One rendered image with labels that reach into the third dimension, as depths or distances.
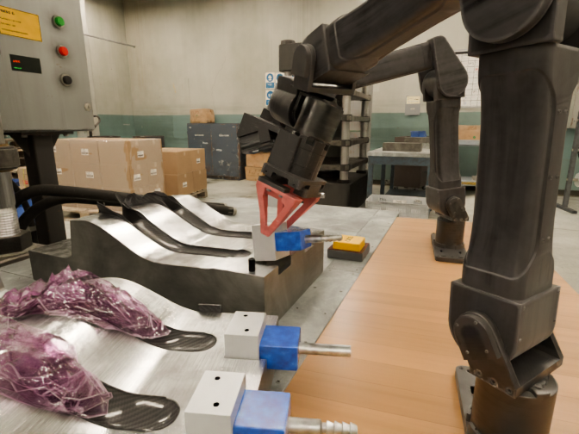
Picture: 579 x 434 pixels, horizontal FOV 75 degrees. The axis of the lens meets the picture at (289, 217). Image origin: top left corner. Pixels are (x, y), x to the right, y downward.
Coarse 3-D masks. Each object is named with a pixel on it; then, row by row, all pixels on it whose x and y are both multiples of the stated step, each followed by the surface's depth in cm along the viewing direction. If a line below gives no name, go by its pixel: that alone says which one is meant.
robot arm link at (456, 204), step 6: (450, 198) 84; (456, 198) 83; (450, 204) 83; (456, 204) 84; (462, 204) 84; (450, 210) 84; (456, 210) 84; (462, 210) 84; (444, 216) 89; (456, 216) 85; (462, 216) 85; (468, 216) 85
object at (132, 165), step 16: (64, 144) 425; (80, 144) 417; (96, 144) 410; (112, 144) 402; (128, 144) 401; (144, 144) 423; (160, 144) 451; (64, 160) 430; (80, 160) 422; (96, 160) 414; (112, 160) 408; (128, 160) 403; (144, 160) 425; (160, 160) 453; (64, 176) 435; (80, 176) 427; (96, 176) 420; (112, 176) 413; (128, 176) 407; (144, 176) 427; (160, 176) 455; (128, 192) 412; (144, 192) 428; (64, 208) 436; (80, 208) 436; (96, 208) 431; (112, 208) 423
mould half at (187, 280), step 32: (96, 224) 62; (128, 224) 65; (160, 224) 70; (224, 224) 79; (32, 256) 71; (64, 256) 68; (96, 256) 64; (128, 256) 60; (160, 256) 61; (192, 256) 61; (320, 256) 73; (160, 288) 59; (192, 288) 57; (224, 288) 54; (256, 288) 52; (288, 288) 59
